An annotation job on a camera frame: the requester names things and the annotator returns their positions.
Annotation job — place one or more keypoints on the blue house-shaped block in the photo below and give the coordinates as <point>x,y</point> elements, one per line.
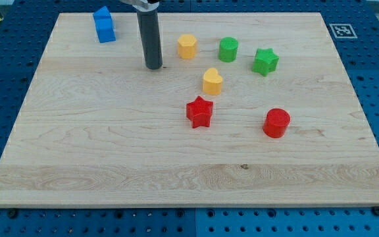
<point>104,25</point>

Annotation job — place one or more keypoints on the green cylinder block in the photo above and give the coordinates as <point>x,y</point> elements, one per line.
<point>228,48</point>

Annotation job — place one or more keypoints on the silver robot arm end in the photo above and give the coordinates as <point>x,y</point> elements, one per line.
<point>142,5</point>

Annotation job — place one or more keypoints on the wooden board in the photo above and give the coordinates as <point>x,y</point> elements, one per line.
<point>97,129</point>

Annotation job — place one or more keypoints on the yellow hexagon block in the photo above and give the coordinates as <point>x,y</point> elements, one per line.
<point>187,46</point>

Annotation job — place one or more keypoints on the red cylinder block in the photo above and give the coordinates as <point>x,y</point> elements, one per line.
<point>276,122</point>

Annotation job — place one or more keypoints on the yellow heart block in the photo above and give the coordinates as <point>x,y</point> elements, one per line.
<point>212,82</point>

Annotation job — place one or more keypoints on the red star block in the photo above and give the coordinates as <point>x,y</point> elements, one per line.
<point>199,112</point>

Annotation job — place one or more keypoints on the green star block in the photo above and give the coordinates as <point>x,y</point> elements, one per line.
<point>265,61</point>

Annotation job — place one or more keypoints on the white fiducial marker tag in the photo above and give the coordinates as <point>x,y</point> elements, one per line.
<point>343,31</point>

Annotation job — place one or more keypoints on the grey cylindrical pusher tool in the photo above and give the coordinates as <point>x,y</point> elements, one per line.
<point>150,35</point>

